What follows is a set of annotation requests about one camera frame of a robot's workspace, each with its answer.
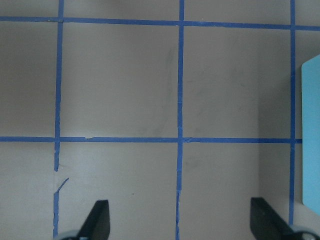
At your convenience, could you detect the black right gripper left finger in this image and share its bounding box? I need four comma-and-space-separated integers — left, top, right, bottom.
75, 200, 111, 240

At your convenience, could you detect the light blue plastic bin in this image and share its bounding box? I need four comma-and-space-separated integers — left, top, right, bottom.
301, 55, 320, 214

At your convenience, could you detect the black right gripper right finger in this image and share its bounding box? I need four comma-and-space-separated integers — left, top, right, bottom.
250, 197, 300, 240

